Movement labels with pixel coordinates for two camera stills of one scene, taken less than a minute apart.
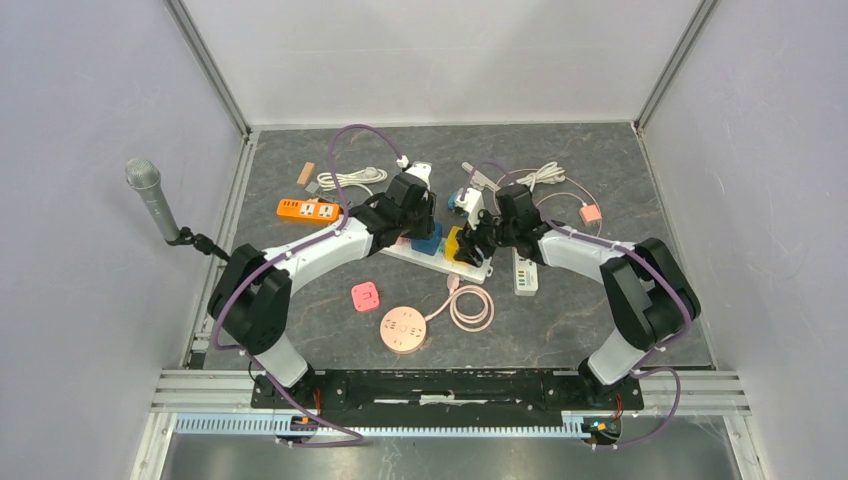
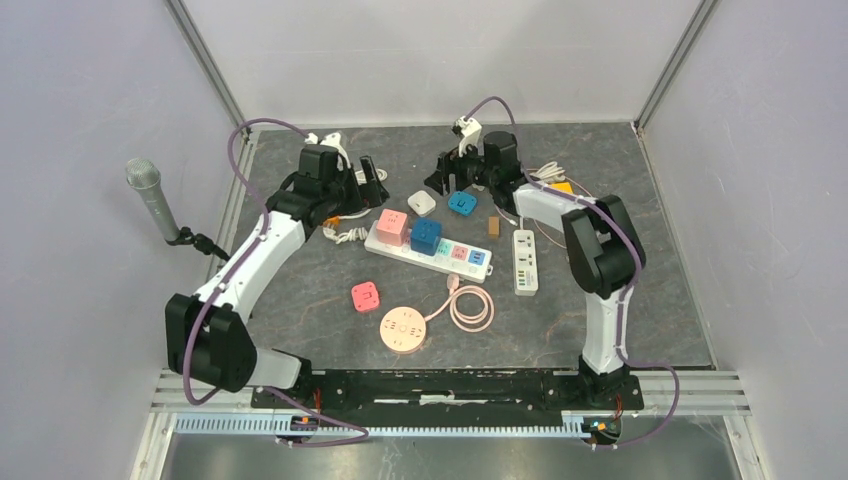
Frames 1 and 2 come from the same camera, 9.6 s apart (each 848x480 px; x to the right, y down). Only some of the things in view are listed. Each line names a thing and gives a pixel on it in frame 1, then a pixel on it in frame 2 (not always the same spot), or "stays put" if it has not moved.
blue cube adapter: x=428 y=246 stays put
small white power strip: x=525 y=274 stays put
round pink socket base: x=403 y=329 stays put
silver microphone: x=145 y=175 stays put
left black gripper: x=428 y=209 → x=364 y=196
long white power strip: x=402 y=249 stays put
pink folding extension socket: x=365 y=297 stays put
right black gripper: x=471 y=238 → x=450 y=164
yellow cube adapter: x=452 y=243 → x=564 y=187
